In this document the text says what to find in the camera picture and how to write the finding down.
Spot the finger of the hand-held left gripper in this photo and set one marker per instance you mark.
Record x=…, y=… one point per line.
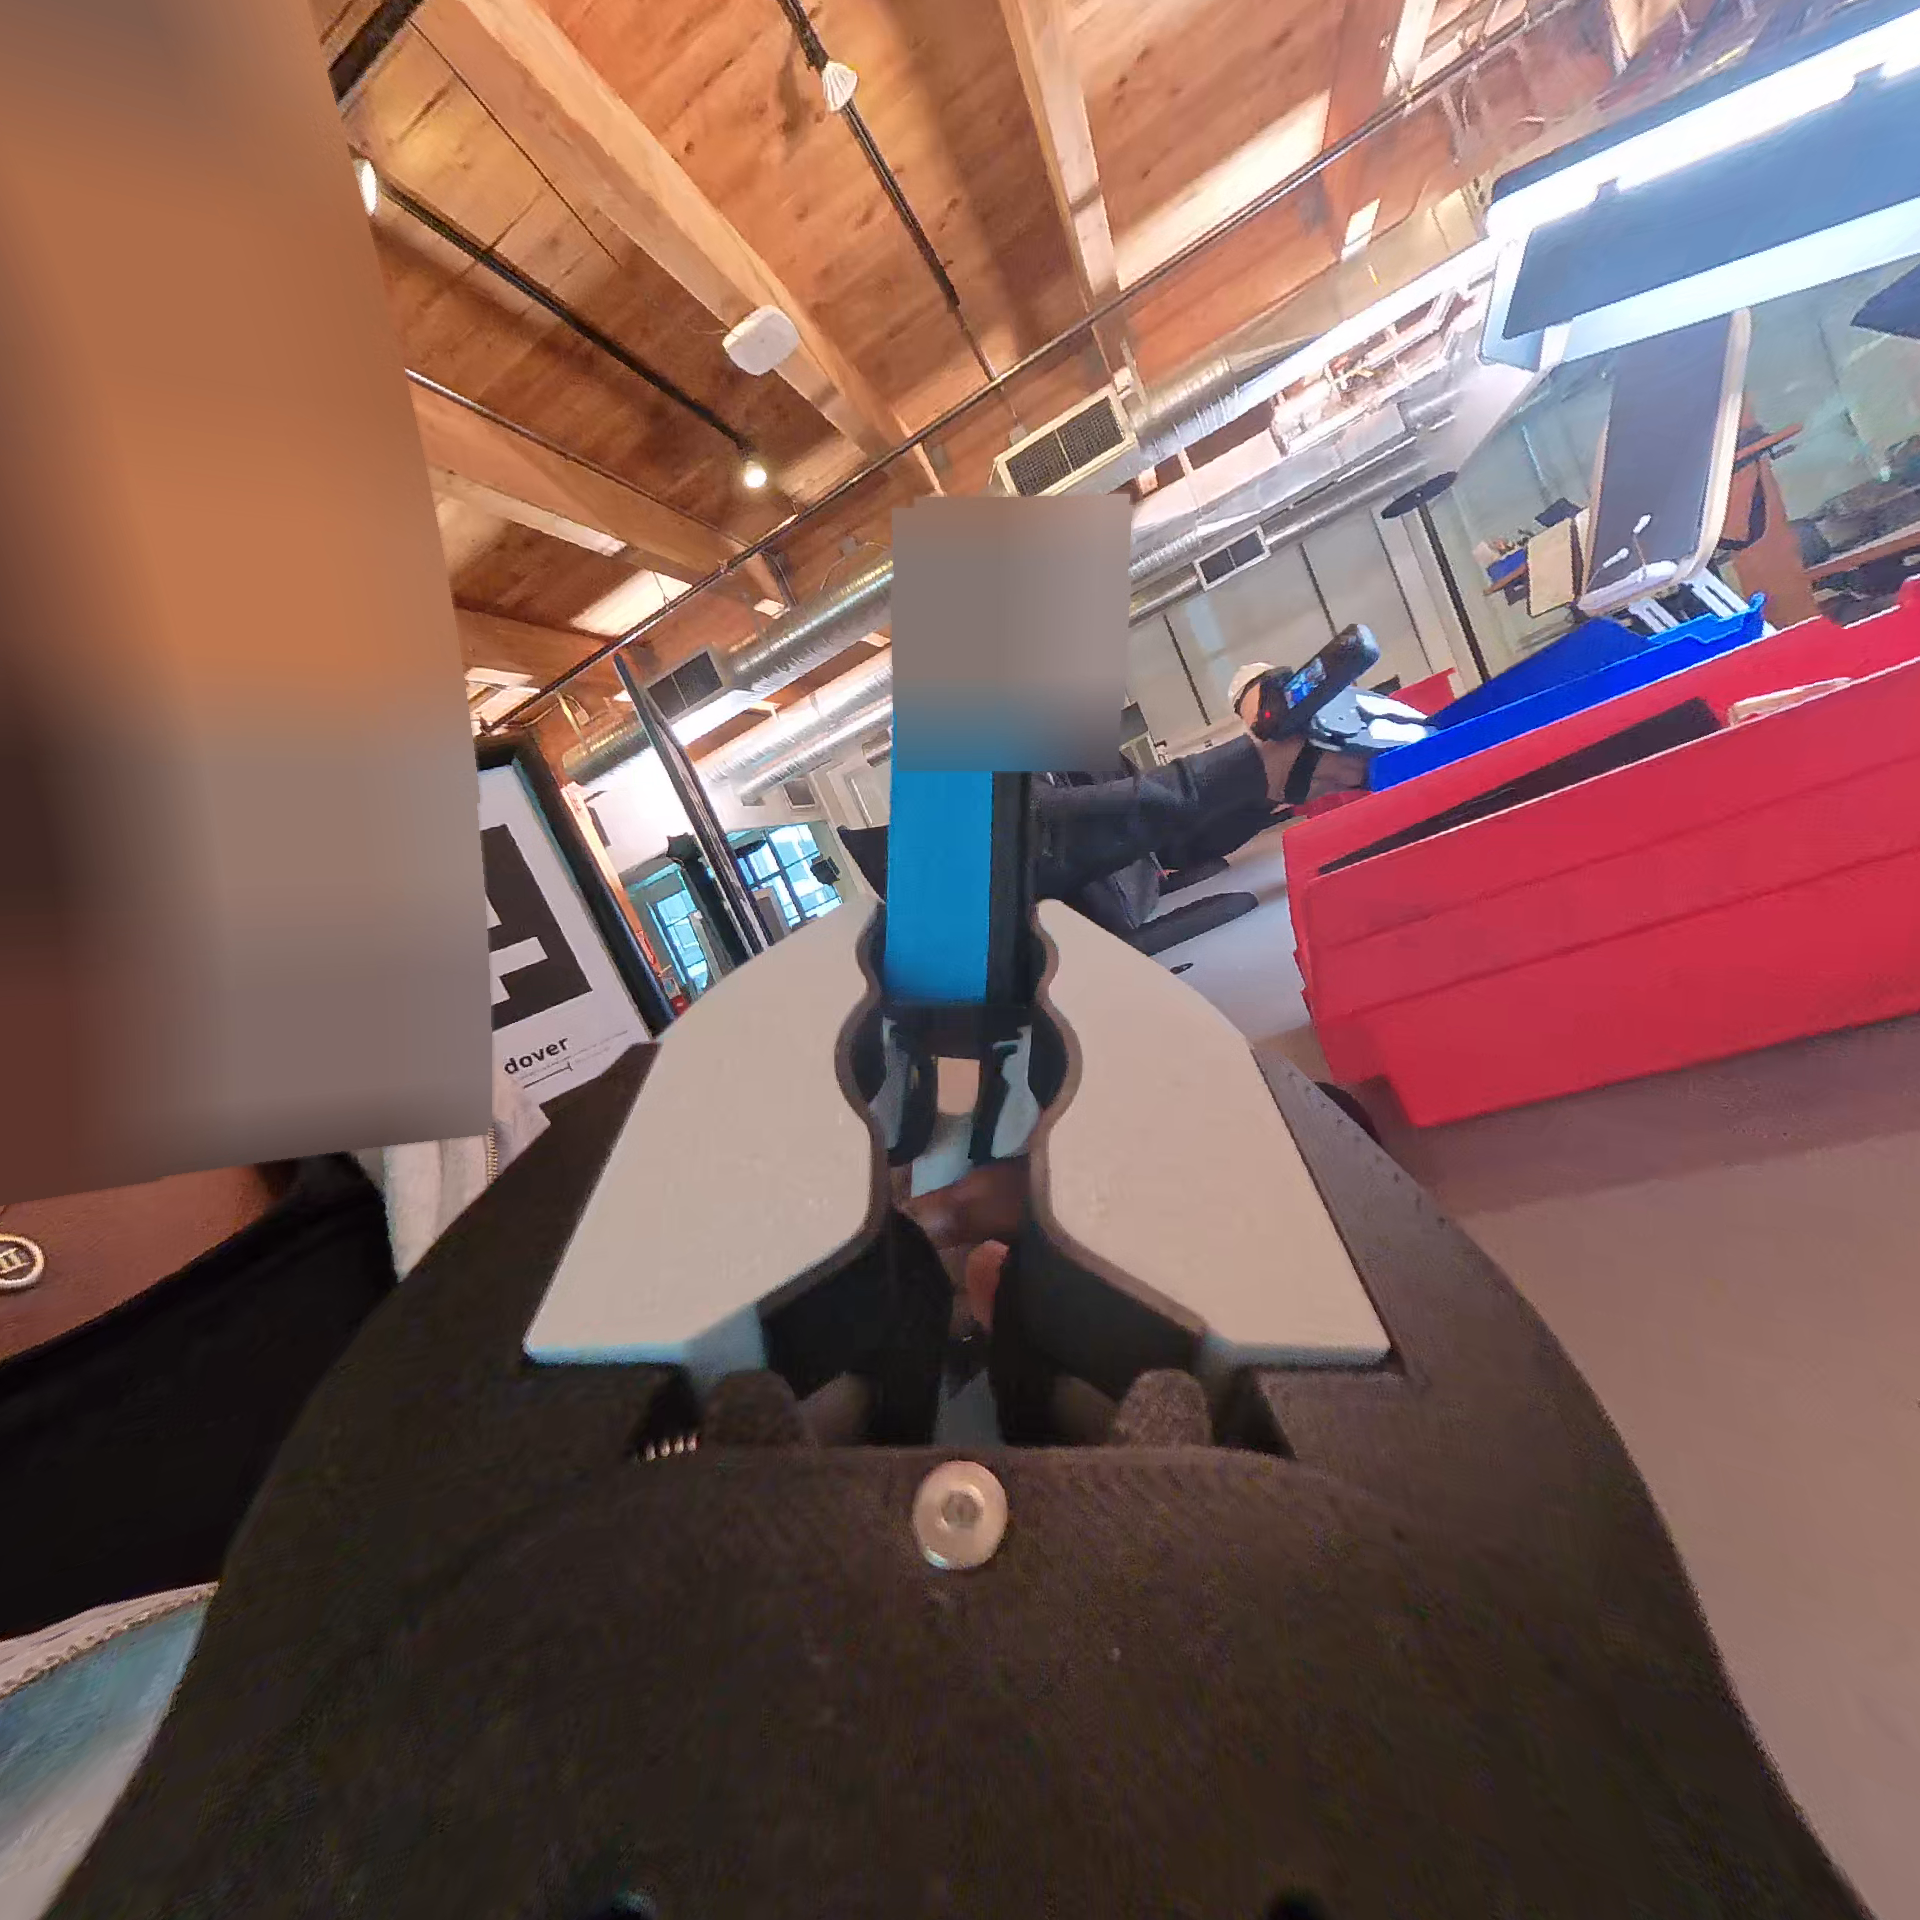
x=913, y=1103
x=1013, y=1103

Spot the large red storage bin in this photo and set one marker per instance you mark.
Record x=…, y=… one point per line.
x=1621, y=975

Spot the silver air duct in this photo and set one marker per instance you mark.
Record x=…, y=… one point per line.
x=811, y=623

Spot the black flat pad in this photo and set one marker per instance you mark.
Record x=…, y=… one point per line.
x=1576, y=765

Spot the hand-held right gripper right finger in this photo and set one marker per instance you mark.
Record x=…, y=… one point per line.
x=1185, y=1172

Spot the blue and black tool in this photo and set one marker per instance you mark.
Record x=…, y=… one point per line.
x=939, y=901

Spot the black honeycomb pad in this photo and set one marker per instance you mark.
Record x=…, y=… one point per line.
x=1196, y=920

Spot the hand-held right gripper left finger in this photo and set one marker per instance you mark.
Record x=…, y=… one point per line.
x=721, y=1172

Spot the ceiling air vent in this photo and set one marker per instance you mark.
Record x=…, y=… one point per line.
x=1065, y=443
x=1244, y=563

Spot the blue storage bin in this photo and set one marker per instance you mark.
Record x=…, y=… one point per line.
x=1576, y=661

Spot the black display board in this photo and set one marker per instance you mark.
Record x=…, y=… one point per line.
x=1657, y=451

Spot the white ceiling sensor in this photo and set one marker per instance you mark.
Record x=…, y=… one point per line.
x=760, y=341

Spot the overhead light panel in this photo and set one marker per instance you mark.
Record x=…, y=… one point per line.
x=1724, y=225

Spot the person's left hand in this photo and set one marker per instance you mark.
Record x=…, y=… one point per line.
x=967, y=1207

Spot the framed marker sign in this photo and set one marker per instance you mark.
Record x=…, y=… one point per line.
x=579, y=1049

